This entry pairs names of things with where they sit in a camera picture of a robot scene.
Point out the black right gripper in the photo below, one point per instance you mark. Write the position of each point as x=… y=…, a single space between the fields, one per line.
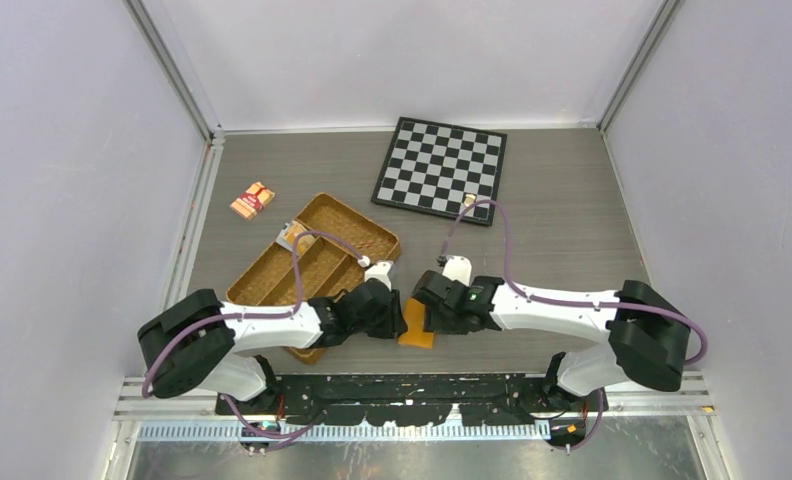
x=433 y=322

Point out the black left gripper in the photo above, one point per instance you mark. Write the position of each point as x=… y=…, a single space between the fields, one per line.
x=394 y=323

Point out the orange leather card holder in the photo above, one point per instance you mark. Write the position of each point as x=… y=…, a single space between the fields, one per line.
x=414 y=314

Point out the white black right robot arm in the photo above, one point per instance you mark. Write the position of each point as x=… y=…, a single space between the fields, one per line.
x=635 y=334

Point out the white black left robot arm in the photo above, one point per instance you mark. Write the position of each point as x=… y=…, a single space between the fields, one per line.
x=203 y=343

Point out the white credit card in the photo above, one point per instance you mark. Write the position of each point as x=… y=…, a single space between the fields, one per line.
x=281 y=238

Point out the red playing card box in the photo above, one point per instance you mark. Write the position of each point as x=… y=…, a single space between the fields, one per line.
x=252 y=201

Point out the woven rattan divided tray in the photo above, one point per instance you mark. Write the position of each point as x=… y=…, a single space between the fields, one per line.
x=327 y=267

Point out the black white chessboard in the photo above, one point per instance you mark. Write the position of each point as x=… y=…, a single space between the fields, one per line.
x=431 y=167

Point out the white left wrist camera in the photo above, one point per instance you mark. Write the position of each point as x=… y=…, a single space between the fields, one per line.
x=380 y=271

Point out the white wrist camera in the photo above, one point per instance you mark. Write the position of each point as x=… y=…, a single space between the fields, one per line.
x=457 y=268
x=380 y=271

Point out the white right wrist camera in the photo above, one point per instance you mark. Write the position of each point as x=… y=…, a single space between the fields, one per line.
x=457 y=268

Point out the aluminium slotted rail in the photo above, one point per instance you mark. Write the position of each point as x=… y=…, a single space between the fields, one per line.
x=228 y=431

